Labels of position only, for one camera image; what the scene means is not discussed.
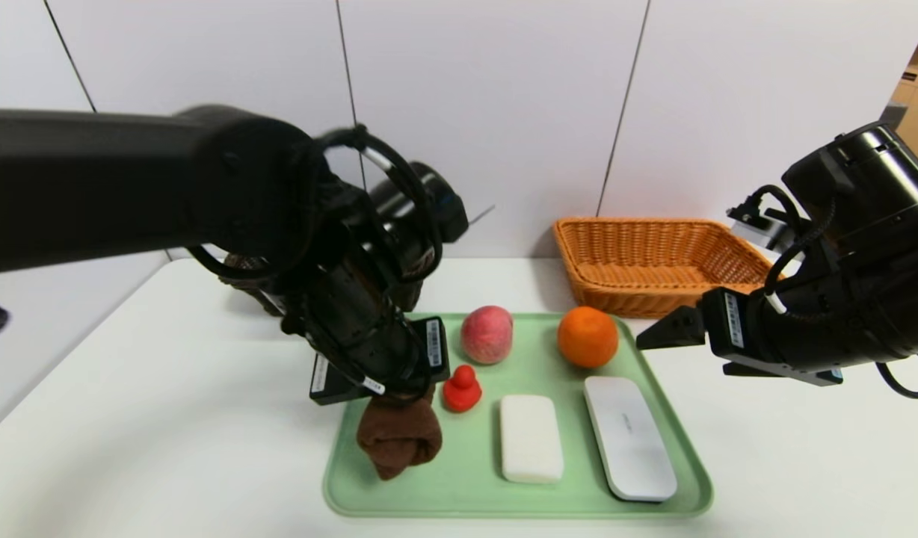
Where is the orange fruit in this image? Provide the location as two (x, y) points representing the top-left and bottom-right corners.
(557, 306), (620, 369)

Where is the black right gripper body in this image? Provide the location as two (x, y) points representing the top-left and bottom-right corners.
(701, 274), (846, 368)

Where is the white soap bar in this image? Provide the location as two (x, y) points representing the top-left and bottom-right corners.
(500, 394), (564, 483)

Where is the dark brown wicker basket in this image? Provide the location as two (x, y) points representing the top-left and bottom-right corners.
(221, 253), (422, 318)

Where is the light green plastic tray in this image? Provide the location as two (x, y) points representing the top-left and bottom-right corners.
(323, 312), (714, 519)

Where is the red rubber duck toy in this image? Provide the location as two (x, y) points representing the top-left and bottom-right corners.
(442, 364), (484, 413)

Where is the red pink peach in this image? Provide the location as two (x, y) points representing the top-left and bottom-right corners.
(460, 306), (514, 365)

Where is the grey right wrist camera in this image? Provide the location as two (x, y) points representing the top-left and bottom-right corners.
(727, 202), (787, 251)

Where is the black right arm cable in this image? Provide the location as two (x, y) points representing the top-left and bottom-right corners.
(762, 183), (837, 300)

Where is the white oblong case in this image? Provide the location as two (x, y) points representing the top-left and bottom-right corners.
(584, 376), (678, 502)

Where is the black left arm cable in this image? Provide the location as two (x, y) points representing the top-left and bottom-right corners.
(317, 123), (445, 285)

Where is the brown towel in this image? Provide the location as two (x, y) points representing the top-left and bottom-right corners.
(356, 389), (443, 481)

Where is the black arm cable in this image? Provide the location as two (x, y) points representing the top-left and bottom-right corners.
(762, 183), (837, 300)
(317, 123), (445, 285)

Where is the orange wicker basket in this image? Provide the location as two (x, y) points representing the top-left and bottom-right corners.
(553, 217), (777, 320)

